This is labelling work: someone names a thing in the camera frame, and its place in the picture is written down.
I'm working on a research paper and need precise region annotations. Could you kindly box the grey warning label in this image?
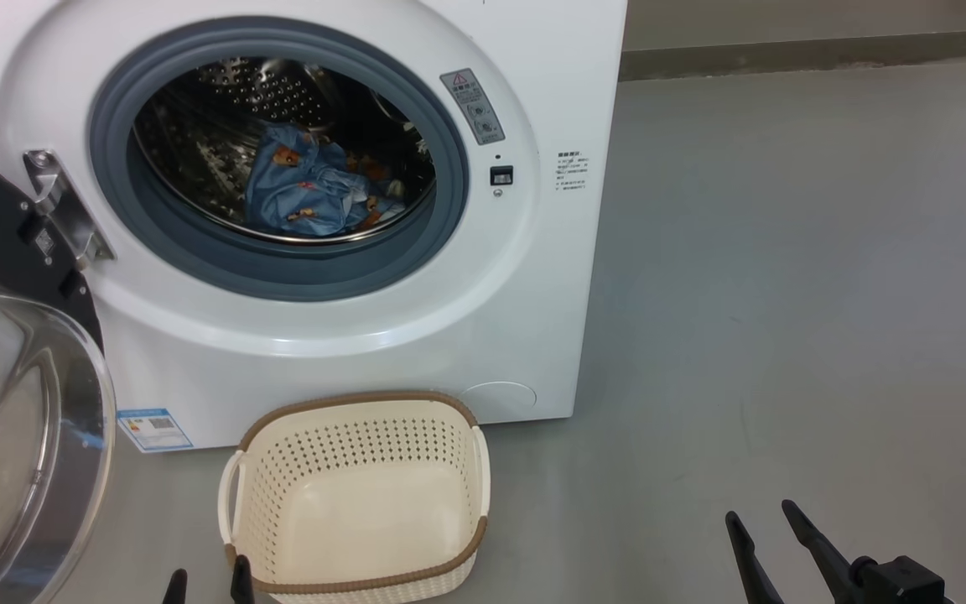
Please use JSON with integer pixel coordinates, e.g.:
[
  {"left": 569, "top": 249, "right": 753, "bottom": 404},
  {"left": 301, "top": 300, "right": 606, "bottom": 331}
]
[{"left": 439, "top": 69, "right": 506, "bottom": 146}]

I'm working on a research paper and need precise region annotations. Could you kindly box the blue garment with orange print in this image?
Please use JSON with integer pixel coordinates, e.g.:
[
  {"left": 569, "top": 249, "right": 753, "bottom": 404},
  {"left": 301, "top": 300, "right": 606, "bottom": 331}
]
[{"left": 246, "top": 123, "right": 408, "bottom": 237}]

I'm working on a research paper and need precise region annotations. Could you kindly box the black text instruction sticker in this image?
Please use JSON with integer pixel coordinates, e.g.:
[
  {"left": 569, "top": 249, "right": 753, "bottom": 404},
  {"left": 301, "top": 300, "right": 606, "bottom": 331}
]
[{"left": 556, "top": 151, "right": 589, "bottom": 194}]

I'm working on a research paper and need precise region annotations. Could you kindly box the cream laundry basket brown rim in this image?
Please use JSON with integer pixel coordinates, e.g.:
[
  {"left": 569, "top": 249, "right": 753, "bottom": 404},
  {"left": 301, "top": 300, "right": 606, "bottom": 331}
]
[{"left": 216, "top": 390, "right": 492, "bottom": 604}]

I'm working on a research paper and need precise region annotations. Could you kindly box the round black glass washer door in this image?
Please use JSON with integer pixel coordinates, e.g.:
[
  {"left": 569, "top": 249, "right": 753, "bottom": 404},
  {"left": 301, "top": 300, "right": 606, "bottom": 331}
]
[{"left": 0, "top": 143, "right": 117, "bottom": 604}]

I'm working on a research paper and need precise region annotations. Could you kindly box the perforated steel washer drum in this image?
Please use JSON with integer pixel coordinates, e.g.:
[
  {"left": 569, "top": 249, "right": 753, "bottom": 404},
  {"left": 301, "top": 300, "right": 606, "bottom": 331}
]
[{"left": 132, "top": 56, "right": 438, "bottom": 246}]

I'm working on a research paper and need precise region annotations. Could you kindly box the blue energy label sticker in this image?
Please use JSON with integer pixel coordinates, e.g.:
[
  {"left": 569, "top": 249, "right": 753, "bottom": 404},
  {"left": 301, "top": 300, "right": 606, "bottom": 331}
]
[{"left": 117, "top": 409, "right": 195, "bottom": 454}]

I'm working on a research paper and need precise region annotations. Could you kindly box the round white filter cover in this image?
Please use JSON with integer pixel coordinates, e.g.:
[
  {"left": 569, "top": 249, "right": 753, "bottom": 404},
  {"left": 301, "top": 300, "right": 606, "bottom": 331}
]
[{"left": 460, "top": 382, "right": 538, "bottom": 424}]

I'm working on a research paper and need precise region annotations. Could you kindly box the metal door hinge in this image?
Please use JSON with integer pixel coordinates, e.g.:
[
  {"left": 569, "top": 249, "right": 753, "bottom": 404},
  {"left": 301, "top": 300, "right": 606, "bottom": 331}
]
[{"left": 23, "top": 149, "right": 115, "bottom": 271}]

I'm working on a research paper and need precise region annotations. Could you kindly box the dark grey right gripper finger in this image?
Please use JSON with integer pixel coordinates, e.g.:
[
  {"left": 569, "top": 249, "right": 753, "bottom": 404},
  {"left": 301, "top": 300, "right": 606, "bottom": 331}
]
[
  {"left": 782, "top": 499, "right": 857, "bottom": 604},
  {"left": 724, "top": 511, "right": 786, "bottom": 604}
]

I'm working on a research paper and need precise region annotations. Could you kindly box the white front-load washing machine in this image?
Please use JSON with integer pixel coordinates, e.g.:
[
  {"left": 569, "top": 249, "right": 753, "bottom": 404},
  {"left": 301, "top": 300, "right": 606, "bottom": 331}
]
[{"left": 0, "top": 0, "right": 628, "bottom": 454}]

